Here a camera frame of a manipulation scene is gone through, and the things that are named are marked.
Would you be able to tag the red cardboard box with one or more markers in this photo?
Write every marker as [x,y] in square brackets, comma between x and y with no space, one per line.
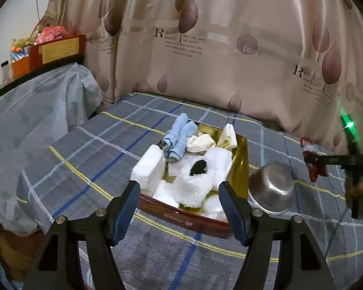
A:
[57,51]

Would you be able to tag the red and gold tin box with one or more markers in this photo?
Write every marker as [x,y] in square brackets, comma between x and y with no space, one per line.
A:
[242,169]

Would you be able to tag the stainless steel bowl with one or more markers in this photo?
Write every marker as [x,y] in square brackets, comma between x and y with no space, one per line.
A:
[272,190]

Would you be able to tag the red white-trimmed cloth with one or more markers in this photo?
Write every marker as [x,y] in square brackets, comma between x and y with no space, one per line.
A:
[315,173]

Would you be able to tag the light blue towel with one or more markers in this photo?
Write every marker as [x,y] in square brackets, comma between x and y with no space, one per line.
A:
[180,139]

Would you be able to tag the cream packet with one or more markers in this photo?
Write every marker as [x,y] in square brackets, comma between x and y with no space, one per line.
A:
[228,136]

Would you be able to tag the white satin cloth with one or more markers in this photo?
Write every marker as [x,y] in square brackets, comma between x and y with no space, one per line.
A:
[199,142]

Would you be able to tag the orange box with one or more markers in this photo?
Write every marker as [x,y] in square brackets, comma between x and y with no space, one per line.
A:
[19,66]

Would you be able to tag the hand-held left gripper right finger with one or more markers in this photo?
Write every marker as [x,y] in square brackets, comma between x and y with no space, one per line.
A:
[235,214]

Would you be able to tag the beige leaf-print curtain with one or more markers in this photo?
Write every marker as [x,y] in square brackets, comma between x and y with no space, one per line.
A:
[230,36]

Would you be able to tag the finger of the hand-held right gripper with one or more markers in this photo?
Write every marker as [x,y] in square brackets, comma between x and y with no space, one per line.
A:
[329,159]

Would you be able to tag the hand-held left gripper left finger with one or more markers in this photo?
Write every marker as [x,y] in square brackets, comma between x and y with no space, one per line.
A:
[127,210]

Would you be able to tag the brown bag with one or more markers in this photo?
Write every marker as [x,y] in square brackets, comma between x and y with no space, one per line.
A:
[9,247]

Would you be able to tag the translucent plastic cover sheet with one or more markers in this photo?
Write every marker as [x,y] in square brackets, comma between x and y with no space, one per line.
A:
[33,111]

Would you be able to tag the white plush yellow-lined pouch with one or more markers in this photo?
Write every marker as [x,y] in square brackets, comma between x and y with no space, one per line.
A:
[190,187]

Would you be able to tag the white foam block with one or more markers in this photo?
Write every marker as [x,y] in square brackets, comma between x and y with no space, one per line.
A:
[148,169]

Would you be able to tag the white towel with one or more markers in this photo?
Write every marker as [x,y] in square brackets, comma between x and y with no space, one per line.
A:
[166,195]
[214,207]
[222,157]

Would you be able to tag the pink plastic bag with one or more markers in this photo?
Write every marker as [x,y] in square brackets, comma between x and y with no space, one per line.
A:
[51,33]

